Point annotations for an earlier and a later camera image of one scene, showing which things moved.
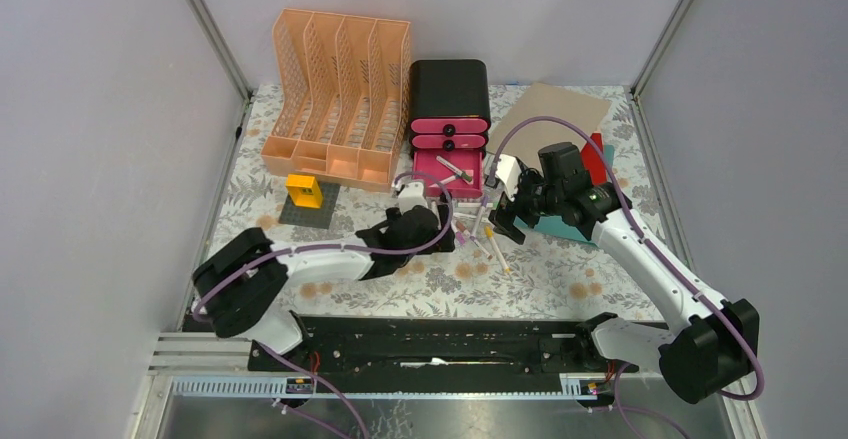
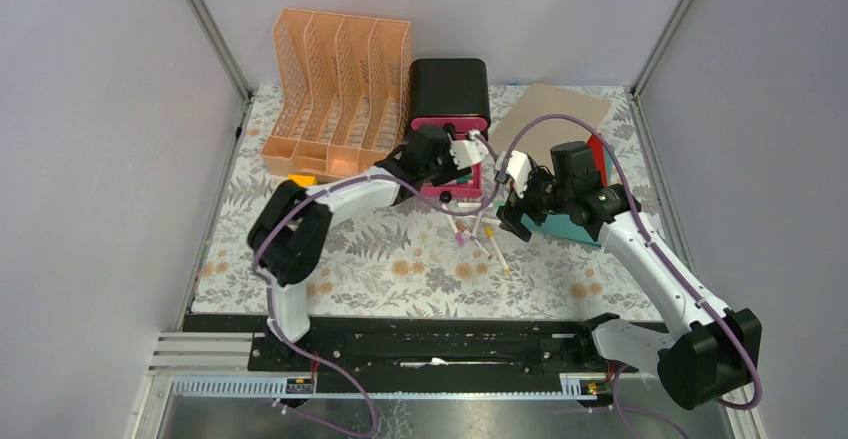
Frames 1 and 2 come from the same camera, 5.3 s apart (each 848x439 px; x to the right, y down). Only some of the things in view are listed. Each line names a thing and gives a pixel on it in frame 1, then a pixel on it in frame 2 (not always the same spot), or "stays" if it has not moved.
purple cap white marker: [485, 201] stays
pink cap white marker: [462, 233] stays
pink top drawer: [449, 126] stays
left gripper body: [443, 245] to [443, 169]
